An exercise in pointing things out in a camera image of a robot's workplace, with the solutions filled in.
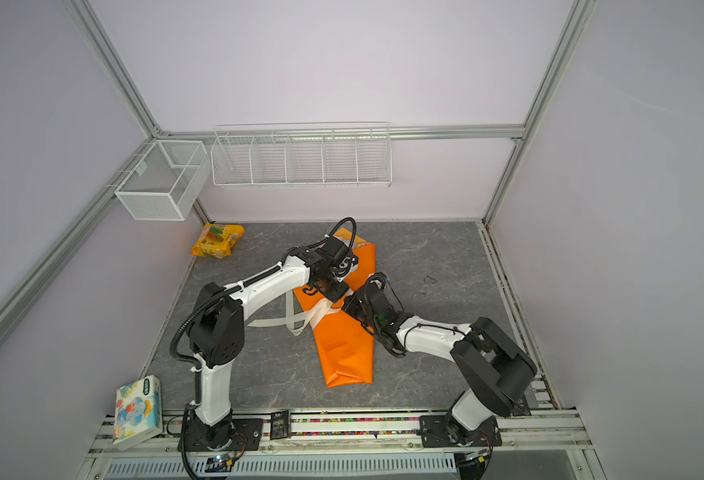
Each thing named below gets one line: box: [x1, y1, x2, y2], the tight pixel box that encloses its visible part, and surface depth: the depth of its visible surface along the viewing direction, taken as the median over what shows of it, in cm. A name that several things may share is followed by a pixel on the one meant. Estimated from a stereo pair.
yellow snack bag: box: [191, 222, 245, 259], surface depth 111 cm
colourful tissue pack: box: [112, 375, 163, 451], surface depth 74 cm
